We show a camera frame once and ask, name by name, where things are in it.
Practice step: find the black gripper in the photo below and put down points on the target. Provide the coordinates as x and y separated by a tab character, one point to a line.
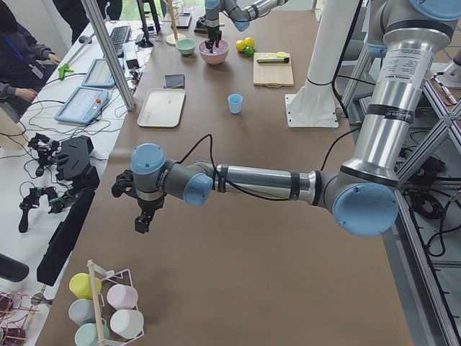
213	32
146	206

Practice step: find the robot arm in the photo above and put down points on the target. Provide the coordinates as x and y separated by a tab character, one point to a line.
360	195
240	17

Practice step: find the pile of clear ice cubes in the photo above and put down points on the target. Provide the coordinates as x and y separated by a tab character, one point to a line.
223	48

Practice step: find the light blue cup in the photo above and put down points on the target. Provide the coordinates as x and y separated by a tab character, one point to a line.
235	102

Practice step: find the pink plastic cup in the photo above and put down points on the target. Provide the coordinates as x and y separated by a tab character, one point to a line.
122	297

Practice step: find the yellow plastic cup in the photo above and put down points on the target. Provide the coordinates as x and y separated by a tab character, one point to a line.
80	286

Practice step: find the white plastic cup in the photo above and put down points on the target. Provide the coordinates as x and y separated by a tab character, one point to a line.
127	323

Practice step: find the grey-blue plastic cup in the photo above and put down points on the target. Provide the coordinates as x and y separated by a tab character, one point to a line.
81	312

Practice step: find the mint green plastic cup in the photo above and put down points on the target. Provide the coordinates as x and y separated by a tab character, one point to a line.
86	335

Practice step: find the pink bowl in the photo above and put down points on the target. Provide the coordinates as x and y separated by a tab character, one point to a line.
214	60

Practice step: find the yellow lemon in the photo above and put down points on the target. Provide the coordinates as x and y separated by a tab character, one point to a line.
249	42
240	46

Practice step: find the mint green bowl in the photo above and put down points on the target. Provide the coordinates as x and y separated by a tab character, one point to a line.
186	47

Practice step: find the black laptop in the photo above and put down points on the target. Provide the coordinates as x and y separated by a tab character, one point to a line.
183	22

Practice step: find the green lime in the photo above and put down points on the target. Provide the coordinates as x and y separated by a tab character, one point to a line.
248	51

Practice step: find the dark grey cloth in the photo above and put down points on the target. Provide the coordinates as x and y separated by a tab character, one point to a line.
174	81

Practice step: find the wooden cutting board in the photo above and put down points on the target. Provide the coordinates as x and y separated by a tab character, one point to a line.
272	75

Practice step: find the long black box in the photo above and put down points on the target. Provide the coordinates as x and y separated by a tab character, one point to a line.
64	239

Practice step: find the cream rabbit tray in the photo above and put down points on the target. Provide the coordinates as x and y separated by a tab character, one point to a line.
162	108

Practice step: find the black plastic gripper part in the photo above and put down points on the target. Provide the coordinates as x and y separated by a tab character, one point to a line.
73	163

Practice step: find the black keyboard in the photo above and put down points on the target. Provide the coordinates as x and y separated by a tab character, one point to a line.
120	35

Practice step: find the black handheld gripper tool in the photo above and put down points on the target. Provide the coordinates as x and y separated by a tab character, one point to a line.
31	201

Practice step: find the blue teach pendant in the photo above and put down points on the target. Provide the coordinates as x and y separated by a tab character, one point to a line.
83	106
99	75

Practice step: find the green clamp tool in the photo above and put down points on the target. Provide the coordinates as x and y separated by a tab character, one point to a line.
63	70

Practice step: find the seated person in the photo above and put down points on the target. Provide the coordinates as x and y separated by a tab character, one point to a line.
26	65

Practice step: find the steel handled knife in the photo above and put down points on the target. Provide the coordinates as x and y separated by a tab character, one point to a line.
273	60

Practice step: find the wooden rack handle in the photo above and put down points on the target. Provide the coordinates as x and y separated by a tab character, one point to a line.
102	340

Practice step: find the white wire cup rack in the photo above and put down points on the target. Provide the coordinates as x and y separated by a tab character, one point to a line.
105	280

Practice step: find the aluminium frame post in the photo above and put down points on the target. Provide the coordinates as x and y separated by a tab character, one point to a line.
99	27

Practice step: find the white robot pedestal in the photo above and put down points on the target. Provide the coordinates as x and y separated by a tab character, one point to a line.
313	106

